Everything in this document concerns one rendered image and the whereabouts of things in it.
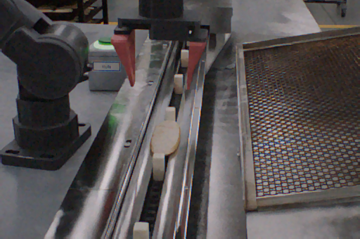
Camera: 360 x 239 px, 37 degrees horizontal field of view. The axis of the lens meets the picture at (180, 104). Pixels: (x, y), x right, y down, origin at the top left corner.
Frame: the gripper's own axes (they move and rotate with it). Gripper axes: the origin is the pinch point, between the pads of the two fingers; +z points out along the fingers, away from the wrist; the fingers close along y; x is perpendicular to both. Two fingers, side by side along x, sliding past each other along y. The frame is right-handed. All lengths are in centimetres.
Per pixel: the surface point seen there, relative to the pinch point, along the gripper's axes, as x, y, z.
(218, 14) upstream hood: -45.4, -6.8, 0.9
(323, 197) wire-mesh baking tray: 25.8, -17.7, 0.8
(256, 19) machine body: -78, -17, 9
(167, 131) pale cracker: 3.5, -1.4, 5.7
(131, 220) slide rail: 22.6, 0.2, 6.8
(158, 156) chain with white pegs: 12.5, -1.3, 4.7
